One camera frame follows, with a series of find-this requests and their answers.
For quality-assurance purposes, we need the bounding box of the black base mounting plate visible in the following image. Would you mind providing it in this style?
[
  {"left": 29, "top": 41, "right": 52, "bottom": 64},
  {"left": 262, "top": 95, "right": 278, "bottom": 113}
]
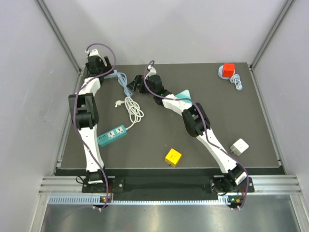
[{"left": 82, "top": 176, "right": 255, "bottom": 194}]

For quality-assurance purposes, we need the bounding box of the grey coiled cable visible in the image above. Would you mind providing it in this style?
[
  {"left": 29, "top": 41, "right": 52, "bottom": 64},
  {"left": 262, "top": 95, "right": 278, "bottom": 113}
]
[{"left": 230, "top": 73, "right": 243, "bottom": 91}]

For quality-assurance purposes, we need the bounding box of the teal triangular power strip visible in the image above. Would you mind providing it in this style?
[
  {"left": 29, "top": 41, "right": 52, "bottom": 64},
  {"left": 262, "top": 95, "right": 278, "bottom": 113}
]
[{"left": 175, "top": 89, "right": 192, "bottom": 103}]

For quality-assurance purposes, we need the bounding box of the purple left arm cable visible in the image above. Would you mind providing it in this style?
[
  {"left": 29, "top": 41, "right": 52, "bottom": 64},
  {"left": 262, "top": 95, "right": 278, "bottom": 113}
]
[{"left": 74, "top": 43, "right": 117, "bottom": 210}]

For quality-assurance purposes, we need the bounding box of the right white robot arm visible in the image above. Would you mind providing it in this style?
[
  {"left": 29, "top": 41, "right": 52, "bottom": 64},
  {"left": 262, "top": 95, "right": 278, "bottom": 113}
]
[{"left": 126, "top": 74, "right": 249, "bottom": 191}]

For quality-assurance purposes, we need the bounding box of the light blue power strip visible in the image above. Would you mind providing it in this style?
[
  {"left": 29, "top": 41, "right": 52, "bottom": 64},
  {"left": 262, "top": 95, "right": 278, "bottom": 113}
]
[{"left": 104, "top": 70, "right": 118, "bottom": 79}]

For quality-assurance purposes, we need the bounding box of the yellow cube adapter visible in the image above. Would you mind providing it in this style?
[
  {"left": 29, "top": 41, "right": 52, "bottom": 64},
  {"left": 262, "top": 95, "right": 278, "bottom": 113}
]
[{"left": 165, "top": 148, "right": 182, "bottom": 167}]

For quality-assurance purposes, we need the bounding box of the white coiled cable with plug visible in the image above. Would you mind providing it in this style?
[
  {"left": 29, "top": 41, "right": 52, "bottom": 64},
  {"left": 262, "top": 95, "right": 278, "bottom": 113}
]
[{"left": 114, "top": 96, "right": 145, "bottom": 131}]

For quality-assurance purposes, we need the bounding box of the slotted cable duct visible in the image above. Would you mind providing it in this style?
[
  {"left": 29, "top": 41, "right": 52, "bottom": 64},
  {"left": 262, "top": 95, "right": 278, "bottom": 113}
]
[{"left": 48, "top": 195, "right": 241, "bottom": 205}]

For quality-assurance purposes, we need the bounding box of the teal rectangular power strip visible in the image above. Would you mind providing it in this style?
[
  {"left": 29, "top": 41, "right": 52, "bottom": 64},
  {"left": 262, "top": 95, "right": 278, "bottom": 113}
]
[{"left": 97, "top": 125, "right": 127, "bottom": 147}]

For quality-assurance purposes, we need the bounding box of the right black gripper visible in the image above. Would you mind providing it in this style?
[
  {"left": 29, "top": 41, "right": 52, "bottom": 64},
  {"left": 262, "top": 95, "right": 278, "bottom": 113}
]
[{"left": 126, "top": 75, "right": 156, "bottom": 96}]

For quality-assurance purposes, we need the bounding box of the red cube adapter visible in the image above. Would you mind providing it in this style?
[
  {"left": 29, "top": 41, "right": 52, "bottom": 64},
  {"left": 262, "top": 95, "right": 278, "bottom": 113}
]
[{"left": 222, "top": 63, "right": 235, "bottom": 78}]

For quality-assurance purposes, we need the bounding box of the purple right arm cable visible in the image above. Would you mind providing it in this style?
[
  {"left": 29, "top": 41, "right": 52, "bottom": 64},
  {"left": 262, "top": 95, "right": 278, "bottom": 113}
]
[{"left": 143, "top": 60, "right": 249, "bottom": 210}]

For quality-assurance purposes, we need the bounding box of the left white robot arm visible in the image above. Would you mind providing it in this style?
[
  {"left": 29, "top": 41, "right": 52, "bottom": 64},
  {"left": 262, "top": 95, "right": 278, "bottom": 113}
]
[{"left": 68, "top": 52, "right": 112, "bottom": 192}]

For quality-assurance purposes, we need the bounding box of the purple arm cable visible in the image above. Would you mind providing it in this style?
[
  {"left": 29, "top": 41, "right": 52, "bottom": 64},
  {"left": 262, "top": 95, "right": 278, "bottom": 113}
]
[
  {"left": 74, "top": 43, "right": 117, "bottom": 210},
  {"left": 143, "top": 60, "right": 249, "bottom": 210}
]

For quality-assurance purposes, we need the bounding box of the white cube adapter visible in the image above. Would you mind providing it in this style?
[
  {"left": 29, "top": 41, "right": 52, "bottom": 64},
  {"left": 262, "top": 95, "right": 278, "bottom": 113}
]
[{"left": 230, "top": 138, "right": 249, "bottom": 156}]

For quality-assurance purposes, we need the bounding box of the light blue strip cable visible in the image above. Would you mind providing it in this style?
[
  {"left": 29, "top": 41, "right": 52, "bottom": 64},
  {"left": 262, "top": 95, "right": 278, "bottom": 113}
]
[{"left": 116, "top": 72, "right": 134, "bottom": 99}]

